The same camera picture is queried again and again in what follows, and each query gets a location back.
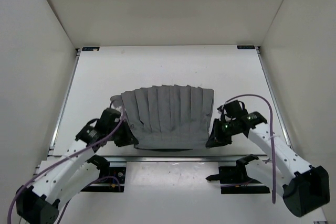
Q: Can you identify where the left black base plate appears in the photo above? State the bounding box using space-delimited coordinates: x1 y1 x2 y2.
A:
81 162 127 193

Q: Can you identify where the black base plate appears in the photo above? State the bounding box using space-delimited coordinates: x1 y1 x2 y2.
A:
81 162 127 193
218 166 270 195

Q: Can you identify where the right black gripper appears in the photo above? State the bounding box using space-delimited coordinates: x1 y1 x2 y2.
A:
207 118 238 147

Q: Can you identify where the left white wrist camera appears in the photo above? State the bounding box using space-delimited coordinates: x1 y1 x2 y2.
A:
114 106 124 113

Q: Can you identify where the grey pleated skirt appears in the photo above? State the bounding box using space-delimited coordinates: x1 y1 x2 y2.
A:
110 85 214 151

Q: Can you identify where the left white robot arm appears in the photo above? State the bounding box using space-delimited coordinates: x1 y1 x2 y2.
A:
7 106 126 223

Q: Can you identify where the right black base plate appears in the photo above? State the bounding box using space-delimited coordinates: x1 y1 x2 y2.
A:
218 166 270 195

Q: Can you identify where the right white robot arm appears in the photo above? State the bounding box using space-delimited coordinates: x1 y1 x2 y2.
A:
206 100 330 217

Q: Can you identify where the left blue table sticker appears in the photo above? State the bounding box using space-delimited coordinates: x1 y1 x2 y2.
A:
81 47 100 51

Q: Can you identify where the blue table sticker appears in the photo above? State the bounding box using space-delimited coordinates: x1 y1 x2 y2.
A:
237 45 255 50
81 47 100 51

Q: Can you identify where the right blue table sticker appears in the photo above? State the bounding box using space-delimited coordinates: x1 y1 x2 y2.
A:
237 45 255 50

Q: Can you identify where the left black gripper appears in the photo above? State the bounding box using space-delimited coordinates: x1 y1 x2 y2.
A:
110 116 139 144

